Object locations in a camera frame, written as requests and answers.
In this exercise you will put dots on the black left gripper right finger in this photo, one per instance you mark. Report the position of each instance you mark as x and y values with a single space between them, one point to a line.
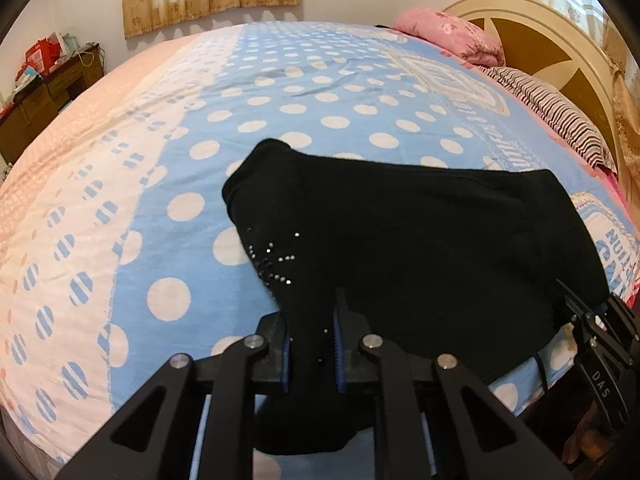
431 419

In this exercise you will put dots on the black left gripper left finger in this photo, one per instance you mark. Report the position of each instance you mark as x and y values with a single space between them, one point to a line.
192 418

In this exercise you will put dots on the black pants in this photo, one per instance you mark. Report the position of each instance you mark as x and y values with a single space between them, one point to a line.
474 263

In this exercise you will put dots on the blue pink patterned bedspread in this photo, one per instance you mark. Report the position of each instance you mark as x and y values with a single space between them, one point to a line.
116 248

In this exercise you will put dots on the striped grey pillow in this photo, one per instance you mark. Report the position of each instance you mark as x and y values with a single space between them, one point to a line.
559 113

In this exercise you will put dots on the cream wooden headboard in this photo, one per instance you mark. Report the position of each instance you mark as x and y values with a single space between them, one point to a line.
548 46

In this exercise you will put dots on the pink floral pillow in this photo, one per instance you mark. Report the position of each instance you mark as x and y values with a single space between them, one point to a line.
450 33

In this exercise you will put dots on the dark wooden desk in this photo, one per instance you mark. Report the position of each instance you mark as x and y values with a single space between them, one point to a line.
42 100

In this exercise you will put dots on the red gift bag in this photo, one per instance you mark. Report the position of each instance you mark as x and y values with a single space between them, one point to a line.
41 57

